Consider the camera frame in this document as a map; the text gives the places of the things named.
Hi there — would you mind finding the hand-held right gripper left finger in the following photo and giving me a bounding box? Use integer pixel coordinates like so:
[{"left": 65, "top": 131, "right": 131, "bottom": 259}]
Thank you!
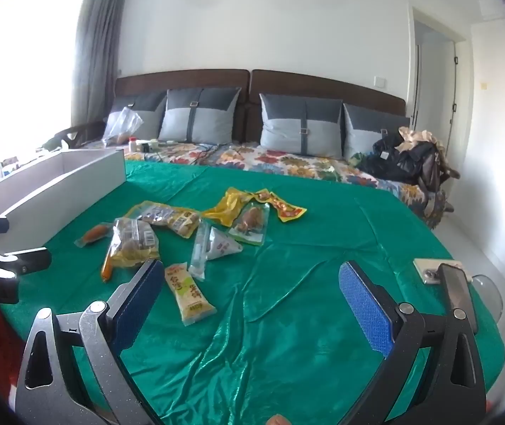
[{"left": 15, "top": 259, "right": 165, "bottom": 425}]

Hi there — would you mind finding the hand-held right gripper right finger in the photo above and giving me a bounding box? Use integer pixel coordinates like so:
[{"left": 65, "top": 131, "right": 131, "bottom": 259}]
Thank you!
[{"left": 339, "top": 261, "right": 488, "bottom": 425}]

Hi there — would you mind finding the clear bag of round snacks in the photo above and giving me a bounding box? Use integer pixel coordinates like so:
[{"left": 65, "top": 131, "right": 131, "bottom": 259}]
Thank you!
[{"left": 108, "top": 217, "right": 161, "bottom": 269}]

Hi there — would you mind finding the long white box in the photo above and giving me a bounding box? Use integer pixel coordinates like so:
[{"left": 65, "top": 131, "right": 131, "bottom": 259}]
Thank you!
[{"left": 0, "top": 147, "right": 127, "bottom": 251}]

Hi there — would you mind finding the white triangular snack packet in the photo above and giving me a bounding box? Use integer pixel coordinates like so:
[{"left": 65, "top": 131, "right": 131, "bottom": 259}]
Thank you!
[{"left": 206, "top": 226, "right": 244, "bottom": 263}]

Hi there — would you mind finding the yellow cake packet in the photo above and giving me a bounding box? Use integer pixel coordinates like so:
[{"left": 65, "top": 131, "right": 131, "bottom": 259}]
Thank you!
[{"left": 164, "top": 262, "right": 218, "bottom": 325}]

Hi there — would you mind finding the long orange sausage stick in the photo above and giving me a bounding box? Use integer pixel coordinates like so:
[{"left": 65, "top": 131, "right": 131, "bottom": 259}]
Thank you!
[{"left": 101, "top": 239, "right": 117, "bottom": 282}]

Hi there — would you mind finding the short orange sausage packet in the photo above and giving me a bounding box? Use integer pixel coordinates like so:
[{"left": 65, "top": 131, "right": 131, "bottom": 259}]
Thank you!
[{"left": 74, "top": 223, "right": 114, "bottom": 249}]

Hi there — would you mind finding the white flat pad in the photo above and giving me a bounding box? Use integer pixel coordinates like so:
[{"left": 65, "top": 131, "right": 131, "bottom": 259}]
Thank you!
[{"left": 413, "top": 257, "right": 473, "bottom": 285}]

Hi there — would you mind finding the clear narrow snack packet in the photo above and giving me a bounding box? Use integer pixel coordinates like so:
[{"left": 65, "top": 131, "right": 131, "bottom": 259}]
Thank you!
[{"left": 187, "top": 221, "right": 214, "bottom": 281}]

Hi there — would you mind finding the black smartphone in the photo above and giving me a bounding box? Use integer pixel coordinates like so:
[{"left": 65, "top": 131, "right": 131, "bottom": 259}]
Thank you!
[{"left": 437, "top": 263, "right": 480, "bottom": 335}]

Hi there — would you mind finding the yellow peanut packet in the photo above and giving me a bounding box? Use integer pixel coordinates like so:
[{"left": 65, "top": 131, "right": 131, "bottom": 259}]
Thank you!
[{"left": 123, "top": 201, "right": 201, "bottom": 238}]

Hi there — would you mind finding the clear glass lid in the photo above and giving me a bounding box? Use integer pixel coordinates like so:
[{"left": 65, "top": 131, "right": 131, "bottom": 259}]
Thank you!
[{"left": 471, "top": 273, "right": 504, "bottom": 320}]

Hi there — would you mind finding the dark wooden chair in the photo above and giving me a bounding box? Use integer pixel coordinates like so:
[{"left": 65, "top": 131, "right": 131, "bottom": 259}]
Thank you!
[{"left": 41, "top": 121, "right": 108, "bottom": 150}]

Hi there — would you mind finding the red and yellow snack packet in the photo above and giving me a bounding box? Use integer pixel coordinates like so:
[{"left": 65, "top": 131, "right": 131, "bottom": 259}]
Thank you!
[{"left": 252, "top": 189, "right": 308, "bottom": 223}]

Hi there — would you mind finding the plain yellow snack packet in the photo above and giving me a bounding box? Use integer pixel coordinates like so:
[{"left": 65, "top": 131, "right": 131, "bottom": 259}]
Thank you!
[{"left": 203, "top": 188, "right": 254, "bottom": 227}]

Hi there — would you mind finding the clear chicken leg packet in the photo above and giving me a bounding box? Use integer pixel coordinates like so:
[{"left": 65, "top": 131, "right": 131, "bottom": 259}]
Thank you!
[{"left": 228, "top": 203, "right": 271, "bottom": 247}]

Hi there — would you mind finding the black clothes pile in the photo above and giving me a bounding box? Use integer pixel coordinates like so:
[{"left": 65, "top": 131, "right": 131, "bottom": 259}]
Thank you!
[{"left": 357, "top": 136, "right": 434, "bottom": 183}]

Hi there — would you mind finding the brown handbag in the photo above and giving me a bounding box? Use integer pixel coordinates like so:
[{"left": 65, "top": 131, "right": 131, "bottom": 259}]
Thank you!
[{"left": 415, "top": 142, "right": 462, "bottom": 215}]

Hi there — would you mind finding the clear plastic bag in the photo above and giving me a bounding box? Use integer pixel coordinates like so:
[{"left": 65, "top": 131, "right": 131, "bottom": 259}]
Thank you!
[{"left": 101, "top": 106, "right": 144, "bottom": 147}]

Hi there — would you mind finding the floral bed sheet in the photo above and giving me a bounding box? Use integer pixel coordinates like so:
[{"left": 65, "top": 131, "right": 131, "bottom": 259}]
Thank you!
[{"left": 79, "top": 138, "right": 449, "bottom": 231}]

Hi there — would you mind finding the grey two-tone pillow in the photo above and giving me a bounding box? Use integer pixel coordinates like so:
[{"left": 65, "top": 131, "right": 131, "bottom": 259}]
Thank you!
[
  {"left": 158, "top": 87, "right": 242, "bottom": 145},
  {"left": 105, "top": 91, "right": 167, "bottom": 141},
  {"left": 258, "top": 93, "right": 344, "bottom": 159},
  {"left": 343, "top": 103, "right": 411, "bottom": 165}
]

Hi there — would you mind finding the beige crumpled cloth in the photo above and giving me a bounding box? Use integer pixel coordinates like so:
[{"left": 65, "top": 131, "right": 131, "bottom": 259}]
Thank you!
[{"left": 398, "top": 126, "right": 448, "bottom": 153}]

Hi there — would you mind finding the grey curtain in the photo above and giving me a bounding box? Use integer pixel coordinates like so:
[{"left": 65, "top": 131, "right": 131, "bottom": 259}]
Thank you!
[{"left": 71, "top": 0, "right": 128, "bottom": 130}]

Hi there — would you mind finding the white door frame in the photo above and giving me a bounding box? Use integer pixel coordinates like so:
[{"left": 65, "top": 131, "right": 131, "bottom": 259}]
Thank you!
[{"left": 406, "top": 6, "right": 473, "bottom": 145}]

